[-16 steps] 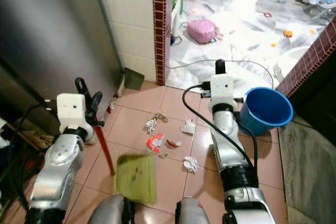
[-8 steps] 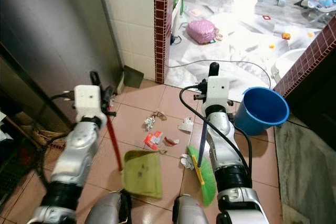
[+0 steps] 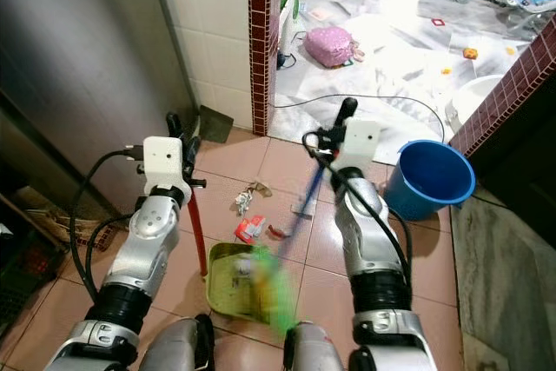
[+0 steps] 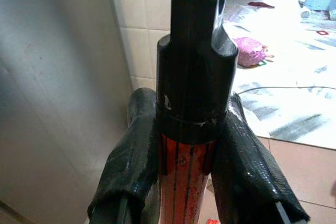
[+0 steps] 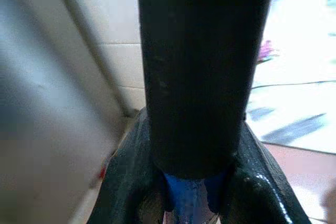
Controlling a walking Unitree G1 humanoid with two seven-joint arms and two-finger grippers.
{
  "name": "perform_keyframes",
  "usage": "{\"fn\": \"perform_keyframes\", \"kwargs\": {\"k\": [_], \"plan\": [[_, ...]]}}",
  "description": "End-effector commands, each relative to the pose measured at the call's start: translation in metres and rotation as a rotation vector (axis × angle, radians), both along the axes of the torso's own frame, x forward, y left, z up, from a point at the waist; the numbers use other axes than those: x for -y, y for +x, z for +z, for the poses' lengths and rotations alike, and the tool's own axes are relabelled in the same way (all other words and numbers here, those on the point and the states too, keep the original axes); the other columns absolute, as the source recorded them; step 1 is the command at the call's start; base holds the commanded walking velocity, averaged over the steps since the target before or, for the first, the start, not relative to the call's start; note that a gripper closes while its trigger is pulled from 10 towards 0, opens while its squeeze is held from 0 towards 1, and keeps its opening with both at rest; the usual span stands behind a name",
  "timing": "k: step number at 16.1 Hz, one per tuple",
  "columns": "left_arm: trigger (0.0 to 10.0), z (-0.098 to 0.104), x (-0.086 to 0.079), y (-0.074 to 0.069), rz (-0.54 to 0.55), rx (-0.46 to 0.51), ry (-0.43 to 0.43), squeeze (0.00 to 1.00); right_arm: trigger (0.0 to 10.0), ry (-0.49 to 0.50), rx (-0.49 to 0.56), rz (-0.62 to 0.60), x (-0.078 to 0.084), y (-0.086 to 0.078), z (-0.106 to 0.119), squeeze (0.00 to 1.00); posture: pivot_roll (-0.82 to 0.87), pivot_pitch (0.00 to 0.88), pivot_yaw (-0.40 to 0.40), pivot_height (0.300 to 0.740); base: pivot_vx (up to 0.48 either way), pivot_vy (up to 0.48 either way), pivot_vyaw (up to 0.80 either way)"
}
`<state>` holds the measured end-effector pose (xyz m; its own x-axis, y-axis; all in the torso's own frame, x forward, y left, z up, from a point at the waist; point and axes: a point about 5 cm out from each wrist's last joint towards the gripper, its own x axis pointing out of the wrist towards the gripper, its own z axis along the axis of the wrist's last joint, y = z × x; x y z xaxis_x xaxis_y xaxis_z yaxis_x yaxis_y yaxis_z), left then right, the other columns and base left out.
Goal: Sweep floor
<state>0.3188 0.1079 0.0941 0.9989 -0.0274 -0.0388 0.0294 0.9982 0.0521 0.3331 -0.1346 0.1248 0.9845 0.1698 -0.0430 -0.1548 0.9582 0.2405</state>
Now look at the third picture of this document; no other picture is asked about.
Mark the silver left robot leg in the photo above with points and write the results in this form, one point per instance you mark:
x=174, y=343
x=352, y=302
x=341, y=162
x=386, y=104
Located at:
x=178, y=345

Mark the red snack wrapper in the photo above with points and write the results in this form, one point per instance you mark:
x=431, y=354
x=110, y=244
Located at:
x=250, y=229

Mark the silver right robot leg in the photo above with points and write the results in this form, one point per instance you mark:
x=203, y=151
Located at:
x=313, y=349

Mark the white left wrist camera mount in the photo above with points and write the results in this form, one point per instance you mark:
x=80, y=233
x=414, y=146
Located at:
x=163, y=161

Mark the silver robot leg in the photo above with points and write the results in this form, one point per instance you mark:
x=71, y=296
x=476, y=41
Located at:
x=313, y=349
x=178, y=345

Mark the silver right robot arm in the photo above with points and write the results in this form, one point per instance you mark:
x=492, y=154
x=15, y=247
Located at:
x=369, y=232

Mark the brown crumpled wrapper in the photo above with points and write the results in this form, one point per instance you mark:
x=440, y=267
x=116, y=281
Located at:
x=260, y=188

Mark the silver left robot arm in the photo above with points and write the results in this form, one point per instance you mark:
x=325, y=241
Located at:
x=149, y=245

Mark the white plastic basin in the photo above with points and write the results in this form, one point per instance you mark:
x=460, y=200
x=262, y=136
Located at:
x=473, y=97

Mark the small orange floor scrap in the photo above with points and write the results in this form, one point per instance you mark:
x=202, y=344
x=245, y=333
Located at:
x=445, y=70

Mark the grey metal door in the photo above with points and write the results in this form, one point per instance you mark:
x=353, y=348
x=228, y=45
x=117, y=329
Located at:
x=87, y=41

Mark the blue plastic bucket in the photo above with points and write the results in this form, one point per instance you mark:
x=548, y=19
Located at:
x=430, y=184

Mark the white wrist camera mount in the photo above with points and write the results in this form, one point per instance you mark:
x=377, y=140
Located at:
x=363, y=141
x=163, y=161

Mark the small brown litter scrap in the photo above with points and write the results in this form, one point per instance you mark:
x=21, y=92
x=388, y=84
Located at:
x=278, y=233

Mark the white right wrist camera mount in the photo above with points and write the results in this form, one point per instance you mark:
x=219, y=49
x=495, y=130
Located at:
x=363, y=141

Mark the brown cardboard piece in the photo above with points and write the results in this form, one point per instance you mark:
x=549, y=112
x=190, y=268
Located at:
x=69, y=225

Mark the black plastic crate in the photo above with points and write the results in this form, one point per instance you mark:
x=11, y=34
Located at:
x=22, y=280

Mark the orange toy block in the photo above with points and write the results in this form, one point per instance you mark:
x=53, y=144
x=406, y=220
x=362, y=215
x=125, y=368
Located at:
x=470, y=53

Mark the silver crumpled wrapper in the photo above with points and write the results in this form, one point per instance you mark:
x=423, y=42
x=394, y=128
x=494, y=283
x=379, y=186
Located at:
x=241, y=204

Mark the dark flat scoop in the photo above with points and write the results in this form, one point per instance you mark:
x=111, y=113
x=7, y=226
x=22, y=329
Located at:
x=215, y=124

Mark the pink fabric bag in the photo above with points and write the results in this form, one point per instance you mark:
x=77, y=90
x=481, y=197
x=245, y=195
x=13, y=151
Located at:
x=328, y=46

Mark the grey stone counter slab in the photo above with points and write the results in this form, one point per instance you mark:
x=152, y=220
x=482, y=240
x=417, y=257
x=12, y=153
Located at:
x=508, y=284

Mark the small red square frame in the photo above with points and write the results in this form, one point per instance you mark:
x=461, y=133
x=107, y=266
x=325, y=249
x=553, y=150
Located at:
x=438, y=22

